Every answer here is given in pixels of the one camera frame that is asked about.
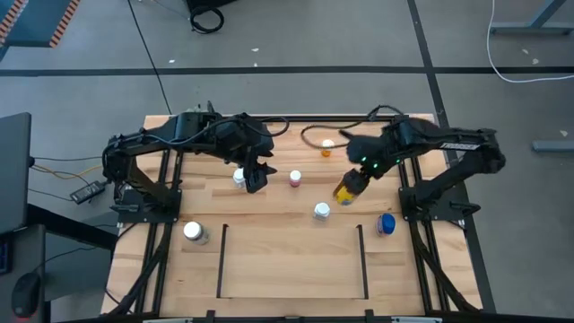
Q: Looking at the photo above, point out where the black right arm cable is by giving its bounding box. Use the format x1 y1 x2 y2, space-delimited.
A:
300 105 404 149

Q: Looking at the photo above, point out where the long black floor cable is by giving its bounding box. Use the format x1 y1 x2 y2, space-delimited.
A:
126 0 174 116

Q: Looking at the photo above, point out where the amber bottle with yellow cap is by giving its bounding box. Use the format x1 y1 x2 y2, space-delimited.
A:
332 177 362 207

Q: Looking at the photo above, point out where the thin black cable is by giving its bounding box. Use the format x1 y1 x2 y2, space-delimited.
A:
30 154 104 162
27 187 75 203

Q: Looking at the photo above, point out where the large white labelled medicine bottle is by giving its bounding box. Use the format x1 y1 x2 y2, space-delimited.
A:
231 167 248 190

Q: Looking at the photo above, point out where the black aluminium table frame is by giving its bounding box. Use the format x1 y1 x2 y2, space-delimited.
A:
100 114 497 323

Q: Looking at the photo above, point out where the blue capped medicine bottle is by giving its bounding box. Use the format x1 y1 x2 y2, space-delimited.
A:
375 213 397 237

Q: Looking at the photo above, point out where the grey metal foot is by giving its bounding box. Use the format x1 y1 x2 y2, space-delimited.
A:
532 140 574 153

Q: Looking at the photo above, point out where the coiled black floor cable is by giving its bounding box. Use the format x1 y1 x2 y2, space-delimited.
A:
187 4 225 35

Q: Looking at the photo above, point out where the grey metal table frame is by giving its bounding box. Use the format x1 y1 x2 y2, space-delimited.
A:
489 0 574 36

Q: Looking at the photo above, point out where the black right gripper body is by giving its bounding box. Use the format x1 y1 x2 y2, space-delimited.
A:
347 132 398 180

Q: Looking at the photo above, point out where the white floor cable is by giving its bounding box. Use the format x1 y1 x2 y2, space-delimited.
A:
486 0 574 84

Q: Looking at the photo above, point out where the black computer mouse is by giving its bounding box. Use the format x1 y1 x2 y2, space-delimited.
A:
11 272 42 319

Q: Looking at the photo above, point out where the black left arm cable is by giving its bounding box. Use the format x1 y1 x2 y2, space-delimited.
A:
147 115 291 147

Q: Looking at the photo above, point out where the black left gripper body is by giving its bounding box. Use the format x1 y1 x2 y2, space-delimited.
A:
214 112 275 163

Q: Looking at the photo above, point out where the yellow cable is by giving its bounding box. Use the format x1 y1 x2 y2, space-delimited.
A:
30 163 104 180

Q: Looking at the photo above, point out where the black equipment base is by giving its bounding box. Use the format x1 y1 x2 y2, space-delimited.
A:
185 0 239 13

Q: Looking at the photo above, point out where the blue platform with striped edge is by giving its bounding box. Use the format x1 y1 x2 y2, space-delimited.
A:
0 0 82 49

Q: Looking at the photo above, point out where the black power adapter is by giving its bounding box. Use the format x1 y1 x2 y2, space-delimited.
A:
69 179 107 205

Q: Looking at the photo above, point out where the dark grey desk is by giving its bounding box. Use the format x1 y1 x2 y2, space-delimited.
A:
0 204 120 323

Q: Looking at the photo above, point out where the dark grey monitor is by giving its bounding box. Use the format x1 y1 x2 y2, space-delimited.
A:
0 111 33 235

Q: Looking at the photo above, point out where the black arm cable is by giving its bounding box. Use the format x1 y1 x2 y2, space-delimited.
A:
147 115 291 147
300 105 404 149

